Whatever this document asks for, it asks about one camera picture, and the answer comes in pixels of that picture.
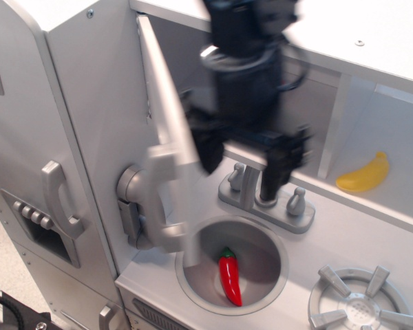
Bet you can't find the yellow banana toy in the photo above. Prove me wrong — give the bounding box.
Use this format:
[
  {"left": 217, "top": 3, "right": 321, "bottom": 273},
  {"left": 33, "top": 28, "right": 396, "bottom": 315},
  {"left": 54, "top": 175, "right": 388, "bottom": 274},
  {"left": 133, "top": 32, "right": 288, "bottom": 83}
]
[{"left": 335, "top": 151, "right": 390, "bottom": 193}]

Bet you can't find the grey ice dispenser panel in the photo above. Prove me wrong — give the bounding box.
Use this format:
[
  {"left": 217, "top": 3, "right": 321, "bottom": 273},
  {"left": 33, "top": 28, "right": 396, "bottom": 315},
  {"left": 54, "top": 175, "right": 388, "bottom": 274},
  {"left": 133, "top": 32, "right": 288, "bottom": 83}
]
[{"left": 0, "top": 189, "right": 81, "bottom": 268}]

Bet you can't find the grey toy wall phone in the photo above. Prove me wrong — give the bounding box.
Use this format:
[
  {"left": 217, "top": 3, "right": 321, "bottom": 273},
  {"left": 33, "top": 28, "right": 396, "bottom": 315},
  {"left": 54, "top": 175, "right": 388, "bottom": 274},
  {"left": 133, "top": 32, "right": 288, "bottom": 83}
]
[{"left": 116, "top": 164, "right": 160, "bottom": 250}]

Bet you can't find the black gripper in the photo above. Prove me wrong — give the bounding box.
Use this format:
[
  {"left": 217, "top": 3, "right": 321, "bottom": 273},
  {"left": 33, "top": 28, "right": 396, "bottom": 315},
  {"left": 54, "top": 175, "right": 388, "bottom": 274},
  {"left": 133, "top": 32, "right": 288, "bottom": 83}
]
[{"left": 184, "top": 44, "right": 308, "bottom": 201}]

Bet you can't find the grey oven door handle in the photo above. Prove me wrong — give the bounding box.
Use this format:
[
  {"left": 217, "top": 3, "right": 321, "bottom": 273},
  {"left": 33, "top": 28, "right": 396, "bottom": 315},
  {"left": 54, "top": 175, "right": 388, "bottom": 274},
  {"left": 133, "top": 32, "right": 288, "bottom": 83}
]
[{"left": 98, "top": 305, "right": 125, "bottom": 330}]

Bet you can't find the red chili pepper toy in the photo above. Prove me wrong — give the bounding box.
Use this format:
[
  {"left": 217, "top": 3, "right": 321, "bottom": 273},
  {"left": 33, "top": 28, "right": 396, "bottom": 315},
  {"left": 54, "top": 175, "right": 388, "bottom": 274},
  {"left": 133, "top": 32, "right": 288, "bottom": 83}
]
[{"left": 218, "top": 247, "right": 243, "bottom": 307}]

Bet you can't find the grey stove burner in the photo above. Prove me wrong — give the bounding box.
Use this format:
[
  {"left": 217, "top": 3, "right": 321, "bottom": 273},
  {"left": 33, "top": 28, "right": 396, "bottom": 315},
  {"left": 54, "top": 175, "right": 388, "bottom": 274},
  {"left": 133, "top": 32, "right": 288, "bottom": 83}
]
[{"left": 308, "top": 265, "right": 413, "bottom": 329}]

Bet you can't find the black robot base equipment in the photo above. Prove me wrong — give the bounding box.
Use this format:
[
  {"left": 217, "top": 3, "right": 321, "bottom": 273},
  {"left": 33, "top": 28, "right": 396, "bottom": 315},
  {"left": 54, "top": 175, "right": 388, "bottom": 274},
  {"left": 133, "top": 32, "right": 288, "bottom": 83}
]
[{"left": 0, "top": 290, "right": 61, "bottom": 329}]

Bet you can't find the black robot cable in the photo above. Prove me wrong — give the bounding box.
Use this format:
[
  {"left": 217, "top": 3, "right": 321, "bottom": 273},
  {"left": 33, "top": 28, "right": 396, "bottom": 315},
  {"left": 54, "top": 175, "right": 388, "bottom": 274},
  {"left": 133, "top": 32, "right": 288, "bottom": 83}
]
[{"left": 278, "top": 47, "right": 307, "bottom": 92}]

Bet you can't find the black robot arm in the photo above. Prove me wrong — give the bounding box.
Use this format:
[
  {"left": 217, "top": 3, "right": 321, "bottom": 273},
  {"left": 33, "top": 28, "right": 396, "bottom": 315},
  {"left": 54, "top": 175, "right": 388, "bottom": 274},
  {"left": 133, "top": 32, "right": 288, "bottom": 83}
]
[{"left": 180, "top": 1, "right": 309, "bottom": 205}]

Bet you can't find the grey fridge door handle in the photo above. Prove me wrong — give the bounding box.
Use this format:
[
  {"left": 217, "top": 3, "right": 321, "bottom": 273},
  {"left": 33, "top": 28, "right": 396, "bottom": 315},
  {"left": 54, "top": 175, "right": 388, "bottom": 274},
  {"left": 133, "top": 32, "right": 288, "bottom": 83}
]
[{"left": 41, "top": 160, "right": 84, "bottom": 240}]

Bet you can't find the white microwave door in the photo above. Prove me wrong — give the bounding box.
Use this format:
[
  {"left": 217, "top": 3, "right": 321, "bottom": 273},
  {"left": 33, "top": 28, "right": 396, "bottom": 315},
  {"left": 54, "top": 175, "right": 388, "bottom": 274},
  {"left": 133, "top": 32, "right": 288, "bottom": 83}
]
[{"left": 136, "top": 14, "right": 207, "bottom": 269}]

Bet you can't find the grey round sink basin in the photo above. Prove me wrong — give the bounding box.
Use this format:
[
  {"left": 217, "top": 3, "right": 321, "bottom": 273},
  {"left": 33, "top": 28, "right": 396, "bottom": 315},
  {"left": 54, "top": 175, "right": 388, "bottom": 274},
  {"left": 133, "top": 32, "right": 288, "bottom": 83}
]
[{"left": 176, "top": 216, "right": 288, "bottom": 316}]

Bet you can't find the grey toy faucet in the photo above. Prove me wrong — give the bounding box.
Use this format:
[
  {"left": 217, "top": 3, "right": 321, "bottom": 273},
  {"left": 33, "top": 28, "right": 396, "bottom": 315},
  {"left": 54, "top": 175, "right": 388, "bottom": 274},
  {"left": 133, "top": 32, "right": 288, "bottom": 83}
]
[{"left": 218, "top": 162, "right": 315, "bottom": 234}]

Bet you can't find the white toy kitchen unit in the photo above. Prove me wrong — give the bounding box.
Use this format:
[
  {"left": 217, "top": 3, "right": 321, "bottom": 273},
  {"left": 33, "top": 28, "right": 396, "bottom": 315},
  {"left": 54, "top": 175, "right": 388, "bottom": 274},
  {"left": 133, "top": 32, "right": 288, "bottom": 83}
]
[{"left": 0, "top": 1, "right": 413, "bottom": 329}]

